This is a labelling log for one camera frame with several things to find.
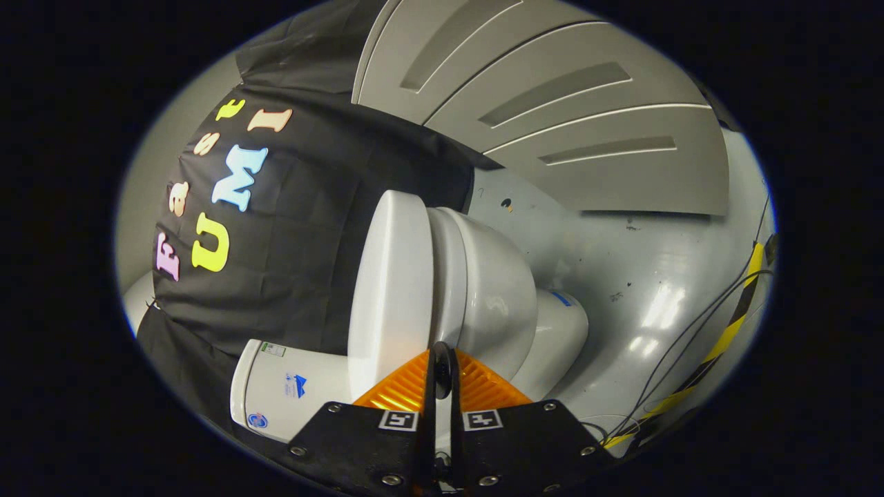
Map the white drawer cabinet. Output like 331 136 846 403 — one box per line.
352 0 731 217

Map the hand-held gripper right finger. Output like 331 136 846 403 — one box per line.
448 345 603 495

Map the yellow black floor tape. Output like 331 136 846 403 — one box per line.
603 242 769 451

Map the thin black floor cable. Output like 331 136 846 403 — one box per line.
608 193 776 444

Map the white toilet lid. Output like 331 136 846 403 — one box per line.
347 190 437 402

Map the white toilet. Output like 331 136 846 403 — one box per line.
229 206 590 445

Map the black backdrop cloth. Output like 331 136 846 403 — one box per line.
137 0 499 442

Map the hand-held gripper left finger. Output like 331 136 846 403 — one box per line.
289 343 440 495

